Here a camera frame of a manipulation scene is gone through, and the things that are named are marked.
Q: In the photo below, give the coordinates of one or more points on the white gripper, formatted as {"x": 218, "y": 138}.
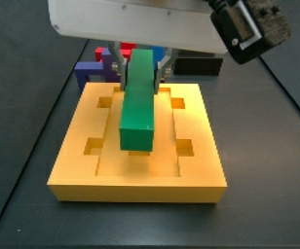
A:
{"x": 175, "y": 24}

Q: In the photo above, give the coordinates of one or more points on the green rectangular block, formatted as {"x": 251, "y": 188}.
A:
{"x": 136, "y": 123}

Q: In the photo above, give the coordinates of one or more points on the yellow slotted board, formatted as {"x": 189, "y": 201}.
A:
{"x": 179, "y": 172}

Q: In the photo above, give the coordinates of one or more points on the long blue block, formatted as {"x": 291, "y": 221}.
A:
{"x": 158, "y": 53}

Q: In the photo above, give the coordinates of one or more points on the red cross-shaped block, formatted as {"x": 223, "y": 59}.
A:
{"x": 126, "y": 47}

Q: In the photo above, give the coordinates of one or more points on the purple cross-shaped block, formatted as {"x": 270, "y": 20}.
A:
{"x": 99, "y": 67}

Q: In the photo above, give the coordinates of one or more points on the black angle bracket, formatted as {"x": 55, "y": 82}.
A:
{"x": 197, "y": 63}

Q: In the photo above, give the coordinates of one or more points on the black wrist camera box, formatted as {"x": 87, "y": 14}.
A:
{"x": 251, "y": 26}

